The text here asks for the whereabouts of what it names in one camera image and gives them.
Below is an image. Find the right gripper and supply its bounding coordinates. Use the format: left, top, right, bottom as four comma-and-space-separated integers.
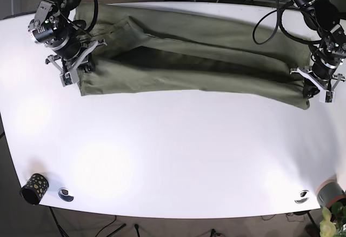
45, 39, 107, 86

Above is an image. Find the right silver table grommet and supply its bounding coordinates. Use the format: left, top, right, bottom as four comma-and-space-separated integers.
294, 190, 310, 205

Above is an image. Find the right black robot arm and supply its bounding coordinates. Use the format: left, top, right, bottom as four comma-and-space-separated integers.
28, 0, 106, 86

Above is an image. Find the grey flower pot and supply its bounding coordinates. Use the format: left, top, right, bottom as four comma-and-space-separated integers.
316, 180, 345, 208

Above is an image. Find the black gold-dotted cup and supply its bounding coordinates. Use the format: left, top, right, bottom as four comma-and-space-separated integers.
20, 173, 49, 206

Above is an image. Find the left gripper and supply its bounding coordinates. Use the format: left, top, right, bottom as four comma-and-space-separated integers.
290, 58, 345, 103

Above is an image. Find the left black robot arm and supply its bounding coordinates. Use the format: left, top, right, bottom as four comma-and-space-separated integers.
269, 0, 345, 103

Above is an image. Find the left silver table grommet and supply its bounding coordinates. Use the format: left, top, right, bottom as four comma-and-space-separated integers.
58, 188, 74, 202

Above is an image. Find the silver table grommet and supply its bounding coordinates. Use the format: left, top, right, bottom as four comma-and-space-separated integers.
58, 188, 74, 202
294, 190, 310, 205

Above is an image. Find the olive green T-shirt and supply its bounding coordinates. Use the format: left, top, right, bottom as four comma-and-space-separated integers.
78, 4, 310, 110

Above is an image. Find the green potted plant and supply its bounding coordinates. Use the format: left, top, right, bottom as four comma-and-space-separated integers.
320, 201, 345, 237

